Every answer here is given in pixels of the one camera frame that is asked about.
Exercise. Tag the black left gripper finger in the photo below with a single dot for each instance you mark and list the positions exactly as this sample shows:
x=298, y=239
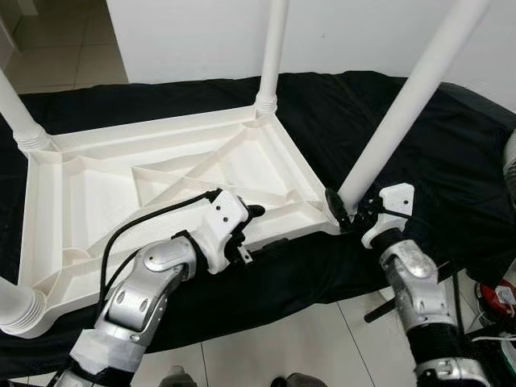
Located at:
x=255, y=212
x=272, y=243

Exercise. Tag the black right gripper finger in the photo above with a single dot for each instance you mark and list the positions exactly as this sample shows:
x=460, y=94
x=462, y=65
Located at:
x=337, y=210

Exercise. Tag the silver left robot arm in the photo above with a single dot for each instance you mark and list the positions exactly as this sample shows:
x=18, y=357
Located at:
x=149, y=290

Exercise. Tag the black cloth table cover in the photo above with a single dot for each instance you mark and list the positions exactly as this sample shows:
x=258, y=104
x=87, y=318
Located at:
x=435, y=161

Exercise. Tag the grey metal pole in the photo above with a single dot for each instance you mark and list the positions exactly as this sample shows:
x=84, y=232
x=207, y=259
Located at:
x=379, y=310

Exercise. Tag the grey robot right leg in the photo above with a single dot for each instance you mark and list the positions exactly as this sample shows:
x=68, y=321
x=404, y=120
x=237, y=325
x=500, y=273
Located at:
x=302, y=380

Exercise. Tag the grey robot leg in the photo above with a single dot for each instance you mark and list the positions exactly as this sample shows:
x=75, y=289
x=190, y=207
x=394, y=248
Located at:
x=302, y=380
x=179, y=379

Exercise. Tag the grey robot left leg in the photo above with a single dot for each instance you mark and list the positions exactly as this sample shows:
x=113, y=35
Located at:
x=179, y=379

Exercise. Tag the white round floor fan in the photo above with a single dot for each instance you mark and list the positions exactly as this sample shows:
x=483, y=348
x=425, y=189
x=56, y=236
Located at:
x=509, y=157

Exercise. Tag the black equipment case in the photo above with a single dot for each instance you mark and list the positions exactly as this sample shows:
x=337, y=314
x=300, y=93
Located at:
x=501, y=355

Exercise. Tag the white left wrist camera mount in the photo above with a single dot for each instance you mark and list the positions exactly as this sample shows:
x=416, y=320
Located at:
x=222, y=226

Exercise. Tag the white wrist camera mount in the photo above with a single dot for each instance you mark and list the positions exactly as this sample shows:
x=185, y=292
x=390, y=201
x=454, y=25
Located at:
x=391, y=205
x=222, y=226

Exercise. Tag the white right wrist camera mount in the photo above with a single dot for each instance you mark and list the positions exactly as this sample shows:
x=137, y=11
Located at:
x=391, y=205

